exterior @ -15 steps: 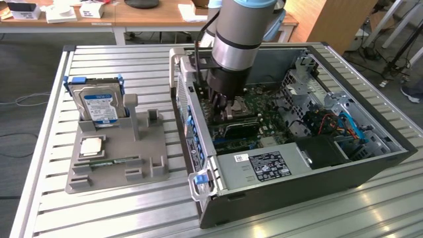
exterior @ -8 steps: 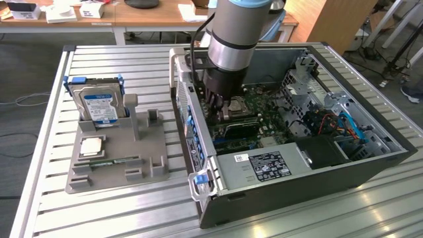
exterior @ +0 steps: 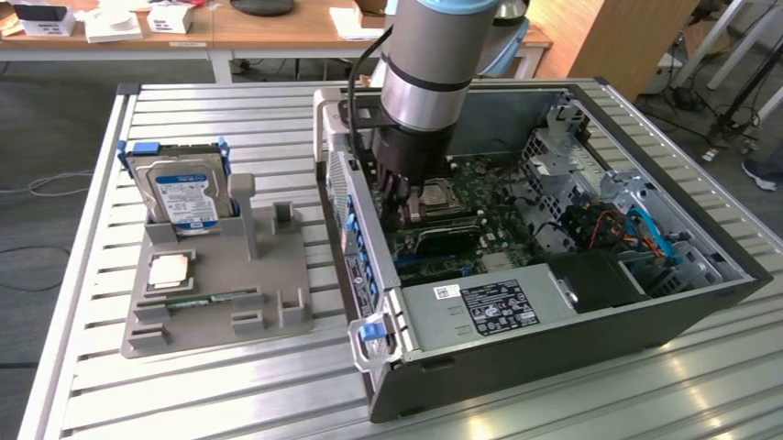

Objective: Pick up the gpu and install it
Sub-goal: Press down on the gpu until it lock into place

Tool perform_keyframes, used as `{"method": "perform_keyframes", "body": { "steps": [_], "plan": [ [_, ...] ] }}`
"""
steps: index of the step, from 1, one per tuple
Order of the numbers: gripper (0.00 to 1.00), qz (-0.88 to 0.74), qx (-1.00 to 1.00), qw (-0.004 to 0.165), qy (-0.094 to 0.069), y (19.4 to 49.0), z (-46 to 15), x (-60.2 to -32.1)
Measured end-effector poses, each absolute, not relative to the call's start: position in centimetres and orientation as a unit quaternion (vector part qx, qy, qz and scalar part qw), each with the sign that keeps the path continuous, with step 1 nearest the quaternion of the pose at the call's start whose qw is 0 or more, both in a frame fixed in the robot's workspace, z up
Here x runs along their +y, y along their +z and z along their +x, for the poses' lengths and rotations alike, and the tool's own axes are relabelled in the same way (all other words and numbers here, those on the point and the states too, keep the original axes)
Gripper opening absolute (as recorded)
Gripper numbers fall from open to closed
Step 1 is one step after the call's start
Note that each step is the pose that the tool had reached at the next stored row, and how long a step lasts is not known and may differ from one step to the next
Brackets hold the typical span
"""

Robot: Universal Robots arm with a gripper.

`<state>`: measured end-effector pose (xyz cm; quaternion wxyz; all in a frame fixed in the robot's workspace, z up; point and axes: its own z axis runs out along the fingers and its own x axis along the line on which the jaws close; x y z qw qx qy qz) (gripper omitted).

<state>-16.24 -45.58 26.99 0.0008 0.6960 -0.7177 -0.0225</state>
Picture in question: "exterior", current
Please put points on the grey parts rack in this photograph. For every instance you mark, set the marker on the grey parts rack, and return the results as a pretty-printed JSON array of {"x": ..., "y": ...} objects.
[{"x": 282, "y": 275}]

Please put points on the silver chipset heatsink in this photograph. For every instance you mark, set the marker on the silver chipset heatsink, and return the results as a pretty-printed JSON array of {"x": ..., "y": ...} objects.
[{"x": 497, "y": 262}]

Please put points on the silver CPU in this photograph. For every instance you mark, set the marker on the silver CPU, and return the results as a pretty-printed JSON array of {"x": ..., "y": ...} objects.
[
  {"x": 170, "y": 271},
  {"x": 439, "y": 194}
]

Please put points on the white box black insert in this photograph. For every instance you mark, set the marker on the white box black insert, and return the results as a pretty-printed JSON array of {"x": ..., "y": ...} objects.
[{"x": 46, "y": 23}]

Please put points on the wooden desk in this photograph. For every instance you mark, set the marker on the wooden desk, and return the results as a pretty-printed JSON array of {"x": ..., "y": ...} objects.
[
  {"x": 74, "y": 46},
  {"x": 275, "y": 32}
]

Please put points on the green RAM stick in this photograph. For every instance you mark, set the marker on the green RAM stick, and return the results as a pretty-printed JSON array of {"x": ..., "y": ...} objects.
[{"x": 197, "y": 301}]

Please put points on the white round device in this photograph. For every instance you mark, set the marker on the white round device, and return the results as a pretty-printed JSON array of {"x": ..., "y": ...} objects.
[{"x": 114, "y": 27}]

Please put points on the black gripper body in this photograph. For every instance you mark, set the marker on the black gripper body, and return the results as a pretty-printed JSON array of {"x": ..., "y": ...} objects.
[{"x": 413, "y": 153}]

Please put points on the green low-profile graphics card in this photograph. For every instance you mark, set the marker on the green low-profile graphics card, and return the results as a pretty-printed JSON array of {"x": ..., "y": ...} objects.
[{"x": 450, "y": 243}]

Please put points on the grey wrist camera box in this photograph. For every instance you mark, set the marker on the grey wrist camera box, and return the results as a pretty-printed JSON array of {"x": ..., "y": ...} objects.
[{"x": 337, "y": 121}]

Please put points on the white sneaker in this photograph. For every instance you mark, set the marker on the white sneaker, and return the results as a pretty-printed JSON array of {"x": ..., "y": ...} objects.
[{"x": 765, "y": 176}]

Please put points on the black rear label sticker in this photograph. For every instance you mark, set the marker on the black rear label sticker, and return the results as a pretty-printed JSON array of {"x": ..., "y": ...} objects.
[{"x": 362, "y": 286}]

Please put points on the black tripod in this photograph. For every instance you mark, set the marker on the black tripod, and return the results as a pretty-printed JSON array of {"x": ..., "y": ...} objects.
[{"x": 732, "y": 119}]

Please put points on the white table frame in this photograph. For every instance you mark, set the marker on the white table frame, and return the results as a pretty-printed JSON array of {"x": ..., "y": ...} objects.
[{"x": 744, "y": 41}]

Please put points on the green motherboard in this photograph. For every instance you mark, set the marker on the green motherboard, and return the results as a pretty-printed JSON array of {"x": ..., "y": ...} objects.
[{"x": 502, "y": 220}]

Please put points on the blue case latch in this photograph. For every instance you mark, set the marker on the blue case latch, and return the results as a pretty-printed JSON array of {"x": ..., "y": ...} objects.
[{"x": 369, "y": 332}]

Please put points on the white floor device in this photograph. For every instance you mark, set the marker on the white floor device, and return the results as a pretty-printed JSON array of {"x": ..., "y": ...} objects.
[{"x": 673, "y": 73}]

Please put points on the metal disk bay cage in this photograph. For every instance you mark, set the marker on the metal disk bay cage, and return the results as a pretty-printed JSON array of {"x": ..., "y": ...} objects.
[{"x": 649, "y": 192}]

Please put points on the white labelled box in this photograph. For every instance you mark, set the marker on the white labelled box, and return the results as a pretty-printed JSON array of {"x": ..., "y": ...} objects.
[{"x": 171, "y": 20}]

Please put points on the small brown cardboard box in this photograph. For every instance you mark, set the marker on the small brown cardboard box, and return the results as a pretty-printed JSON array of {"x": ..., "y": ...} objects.
[{"x": 370, "y": 5}]

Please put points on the black plastic shroud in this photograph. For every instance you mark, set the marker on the black plastic shroud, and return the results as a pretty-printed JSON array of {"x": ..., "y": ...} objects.
[{"x": 594, "y": 284}]

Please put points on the white paper stack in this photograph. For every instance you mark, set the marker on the white paper stack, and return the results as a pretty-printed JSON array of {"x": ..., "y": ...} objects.
[{"x": 358, "y": 25}]

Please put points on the silver hard disk blue label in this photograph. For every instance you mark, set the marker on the silver hard disk blue label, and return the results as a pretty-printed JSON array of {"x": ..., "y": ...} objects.
[{"x": 183, "y": 197}]

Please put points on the wooden cabinet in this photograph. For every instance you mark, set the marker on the wooden cabinet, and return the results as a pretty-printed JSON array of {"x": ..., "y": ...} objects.
[{"x": 612, "y": 36}]

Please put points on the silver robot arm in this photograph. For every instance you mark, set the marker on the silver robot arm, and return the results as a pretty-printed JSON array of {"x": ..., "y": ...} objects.
[{"x": 429, "y": 55}]

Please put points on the black round object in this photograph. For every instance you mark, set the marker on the black round object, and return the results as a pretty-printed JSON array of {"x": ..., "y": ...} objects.
[{"x": 263, "y": 7}]

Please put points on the blue disk caddy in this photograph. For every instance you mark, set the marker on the blue disk caddy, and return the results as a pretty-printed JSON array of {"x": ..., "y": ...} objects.
[{"x": 146, "y": 149}]

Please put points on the black open PC case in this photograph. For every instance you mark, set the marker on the black open PC case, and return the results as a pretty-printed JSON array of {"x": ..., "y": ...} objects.
[{"x": 552, "y": 366}]

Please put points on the metal CPU socket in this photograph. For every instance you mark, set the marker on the metal CPU socket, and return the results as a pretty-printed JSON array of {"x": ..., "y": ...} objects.
[{"x": 460, "y": 213}]

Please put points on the grey power supply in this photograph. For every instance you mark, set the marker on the grey power supply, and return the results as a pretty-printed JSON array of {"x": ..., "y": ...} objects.
[{"x": 441, "y": 321}]

